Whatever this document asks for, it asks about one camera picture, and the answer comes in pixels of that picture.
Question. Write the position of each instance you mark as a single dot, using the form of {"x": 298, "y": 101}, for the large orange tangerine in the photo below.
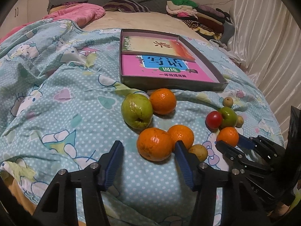
{"x": 154, "y": 144}

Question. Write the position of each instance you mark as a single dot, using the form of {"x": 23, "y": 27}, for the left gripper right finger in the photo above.
{"x": 240, "y": 204}

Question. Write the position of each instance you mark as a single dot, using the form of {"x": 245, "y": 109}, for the light blue cartoon quilt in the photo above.
{"x": 60, "y": 108}

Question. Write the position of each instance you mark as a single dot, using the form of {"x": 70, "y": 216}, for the small orange tangerine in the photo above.
{"x": 228, "y": 135}

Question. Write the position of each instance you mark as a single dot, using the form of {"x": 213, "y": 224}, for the brown longan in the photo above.
{"x": 240, "y": 121}
{"x": 228, "y": 102}

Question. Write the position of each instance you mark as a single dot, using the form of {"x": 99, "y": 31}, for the brown longan fruit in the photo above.
{"x": 200, "y": 151}

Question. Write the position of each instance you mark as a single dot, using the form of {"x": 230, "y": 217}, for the green lime fruit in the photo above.
{"x": 229, "y": 117}

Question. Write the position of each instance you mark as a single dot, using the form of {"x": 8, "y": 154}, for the striped purple pillow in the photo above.
{"x": 127, "y": 6}

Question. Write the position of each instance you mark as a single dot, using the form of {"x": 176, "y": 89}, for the large green guava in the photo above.
{"x": 137, "y": 111}

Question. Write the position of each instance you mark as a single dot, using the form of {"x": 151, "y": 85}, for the cream orange book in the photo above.
{"x": 156, "y": 46}

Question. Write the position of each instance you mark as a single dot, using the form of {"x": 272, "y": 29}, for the white wardrobe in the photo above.
{"x": 16, "y": 17}

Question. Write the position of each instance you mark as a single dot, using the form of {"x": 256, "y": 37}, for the beige bed sheet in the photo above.
{"x": 144, "y": 20}

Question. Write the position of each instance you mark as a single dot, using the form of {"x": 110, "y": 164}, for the white satin curtain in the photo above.
{"x": 267, "y": 42}

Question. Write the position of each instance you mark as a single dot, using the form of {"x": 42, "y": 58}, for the shallow grey cardboard box tray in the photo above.
{"x": 150, "y": 83}

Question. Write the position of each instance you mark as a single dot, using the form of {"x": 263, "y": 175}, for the stack of folded clothes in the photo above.
{"x": 210, "y": 23}

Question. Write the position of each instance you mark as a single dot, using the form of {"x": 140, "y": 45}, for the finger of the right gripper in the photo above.
{"x": 261, "y": 145}
{"x": 239, "y": 160}

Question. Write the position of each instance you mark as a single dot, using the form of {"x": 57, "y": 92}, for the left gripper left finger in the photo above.
{"x": 58, "y": 204}

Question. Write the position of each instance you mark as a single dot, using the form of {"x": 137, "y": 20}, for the red cherry tomato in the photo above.
{"x": 213, "y": 120}

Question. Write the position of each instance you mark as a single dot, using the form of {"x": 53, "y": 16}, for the pink exercise book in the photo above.
{"x": 165, "y": 67}

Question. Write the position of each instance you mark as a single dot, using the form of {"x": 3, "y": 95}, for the pink quilt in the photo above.
{"x": 68, "y": 19}

